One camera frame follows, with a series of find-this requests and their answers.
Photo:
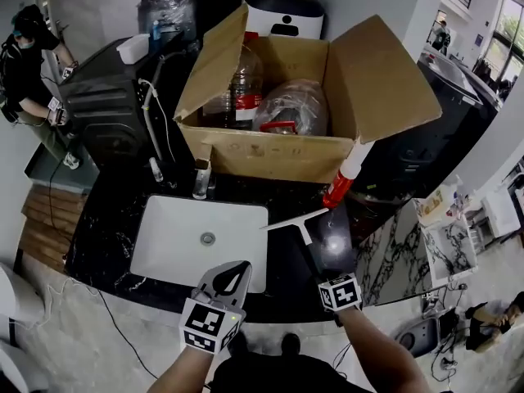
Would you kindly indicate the person's left forearm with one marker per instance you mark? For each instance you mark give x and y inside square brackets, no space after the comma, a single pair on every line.
[186,373]

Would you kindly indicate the plastic wrapped dark barrel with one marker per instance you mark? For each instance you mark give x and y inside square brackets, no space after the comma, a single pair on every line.
[165,10]

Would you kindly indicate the small clear bottle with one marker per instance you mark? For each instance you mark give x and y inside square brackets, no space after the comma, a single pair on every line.
[156,169]

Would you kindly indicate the chrome faucet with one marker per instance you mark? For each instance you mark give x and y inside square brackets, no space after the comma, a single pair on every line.
[201,180]

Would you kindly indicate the person's black shoe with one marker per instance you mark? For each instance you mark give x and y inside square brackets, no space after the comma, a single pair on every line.
[291,343]

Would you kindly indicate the white plastic tray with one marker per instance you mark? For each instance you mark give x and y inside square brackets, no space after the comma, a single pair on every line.
[133,48]

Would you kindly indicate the white toilet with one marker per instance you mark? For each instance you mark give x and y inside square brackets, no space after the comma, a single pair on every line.
[16,301]

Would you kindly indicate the white rectangular sink basin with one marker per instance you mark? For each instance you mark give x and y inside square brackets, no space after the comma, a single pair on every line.
[180,240]

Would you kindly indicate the blue bottle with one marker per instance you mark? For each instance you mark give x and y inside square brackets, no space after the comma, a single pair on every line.
[156,32]

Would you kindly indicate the clear plastic jug red label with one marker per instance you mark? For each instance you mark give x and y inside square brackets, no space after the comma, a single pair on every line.
[245,84]

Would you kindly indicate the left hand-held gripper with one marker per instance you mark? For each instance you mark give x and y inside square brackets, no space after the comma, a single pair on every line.
[209,322]

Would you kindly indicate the metal sink drain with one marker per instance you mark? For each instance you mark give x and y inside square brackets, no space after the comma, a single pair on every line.
[208,238]

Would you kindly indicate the stainless steel sink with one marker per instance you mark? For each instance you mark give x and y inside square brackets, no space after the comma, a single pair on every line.
[417,336]

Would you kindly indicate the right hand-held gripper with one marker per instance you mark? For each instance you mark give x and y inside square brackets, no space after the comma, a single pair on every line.
[340,294]

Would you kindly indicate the wooden slat pallet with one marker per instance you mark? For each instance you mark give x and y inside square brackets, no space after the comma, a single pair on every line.
[49,223]

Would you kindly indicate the person's right forearm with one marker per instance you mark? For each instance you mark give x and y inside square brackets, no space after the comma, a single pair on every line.
[378,352]

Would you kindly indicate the large black appliance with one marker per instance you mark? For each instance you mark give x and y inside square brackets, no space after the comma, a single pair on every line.
[434,129]

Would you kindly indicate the white red sealant tube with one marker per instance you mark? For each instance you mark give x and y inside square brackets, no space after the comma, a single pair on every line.
[348,174]

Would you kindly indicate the white squeegee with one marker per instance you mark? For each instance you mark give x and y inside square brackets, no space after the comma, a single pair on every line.
[303,224]

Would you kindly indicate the brown cardboard box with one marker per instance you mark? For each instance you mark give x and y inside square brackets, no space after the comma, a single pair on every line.
[368,84]

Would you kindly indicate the black washing machine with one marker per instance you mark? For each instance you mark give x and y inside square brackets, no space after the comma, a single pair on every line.
[106,109]

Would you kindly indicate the white black appliance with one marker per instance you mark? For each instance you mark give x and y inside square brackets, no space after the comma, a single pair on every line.
[282,16]

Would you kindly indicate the plastic wrapped bundle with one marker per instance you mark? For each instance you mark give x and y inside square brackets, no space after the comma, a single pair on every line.
[296,105]

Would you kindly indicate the white marble top cabinet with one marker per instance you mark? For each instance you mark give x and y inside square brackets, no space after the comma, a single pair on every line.
[450,248]

